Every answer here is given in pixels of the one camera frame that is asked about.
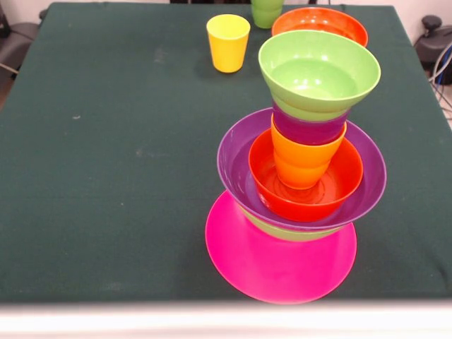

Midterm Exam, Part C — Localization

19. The black chair base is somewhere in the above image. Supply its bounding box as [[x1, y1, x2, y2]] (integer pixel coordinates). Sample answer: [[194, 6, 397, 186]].
[[415, 16, 452, 64]]

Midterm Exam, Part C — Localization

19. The small green plastic bowl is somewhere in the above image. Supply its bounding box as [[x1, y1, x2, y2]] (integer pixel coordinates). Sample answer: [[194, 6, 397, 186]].
[[258, 30, 382, 123]]

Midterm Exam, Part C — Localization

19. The large green plastic bowl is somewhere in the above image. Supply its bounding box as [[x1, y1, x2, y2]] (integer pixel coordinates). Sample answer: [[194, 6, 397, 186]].
[[238, 206, 342, 243]]

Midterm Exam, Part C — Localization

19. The purple plastic cup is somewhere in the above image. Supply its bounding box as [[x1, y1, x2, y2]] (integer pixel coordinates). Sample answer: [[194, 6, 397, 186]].
[[271, 107, 351, 145]]

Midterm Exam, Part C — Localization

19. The small red-orange plastic bowl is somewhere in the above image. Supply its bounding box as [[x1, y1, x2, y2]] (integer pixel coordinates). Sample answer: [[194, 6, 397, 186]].
[[248, 129, 364, 223]]

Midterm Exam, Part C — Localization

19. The green plastic cup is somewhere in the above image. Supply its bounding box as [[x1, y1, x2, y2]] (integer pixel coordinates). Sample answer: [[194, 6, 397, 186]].
[[251, 0, 285, 30]]

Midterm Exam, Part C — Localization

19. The pink plastic bowl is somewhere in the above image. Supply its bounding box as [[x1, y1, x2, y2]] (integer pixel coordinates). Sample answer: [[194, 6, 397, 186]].
[[205, 190, 358, 305]]

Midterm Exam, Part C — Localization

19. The purple plastic bowl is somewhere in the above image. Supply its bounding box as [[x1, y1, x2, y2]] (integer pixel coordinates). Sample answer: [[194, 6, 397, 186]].
[[216, 107, 388, 232]]

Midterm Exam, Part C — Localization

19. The orange plastic cup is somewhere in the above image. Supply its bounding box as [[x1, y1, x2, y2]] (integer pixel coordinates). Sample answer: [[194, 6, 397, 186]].
[[270, 114, 347, 191]]

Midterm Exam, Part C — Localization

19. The large red-orange plastic bowl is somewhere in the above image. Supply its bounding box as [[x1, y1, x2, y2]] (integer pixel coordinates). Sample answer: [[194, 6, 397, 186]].
[[270, 7, 369, 49]]

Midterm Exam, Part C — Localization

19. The grey office chair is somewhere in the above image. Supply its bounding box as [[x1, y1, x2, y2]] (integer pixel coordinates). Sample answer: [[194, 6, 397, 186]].
[[0, 20, 42, 75]]

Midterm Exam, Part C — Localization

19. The yellow plastic cup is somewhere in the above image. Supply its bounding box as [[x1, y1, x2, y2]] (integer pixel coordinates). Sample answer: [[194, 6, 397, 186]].
[[206, 13, 251, 74]]

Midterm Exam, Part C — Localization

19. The dark green tablecloth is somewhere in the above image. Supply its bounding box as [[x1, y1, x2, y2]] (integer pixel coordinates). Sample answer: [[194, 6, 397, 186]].
[[0, 1, 452, 304]]

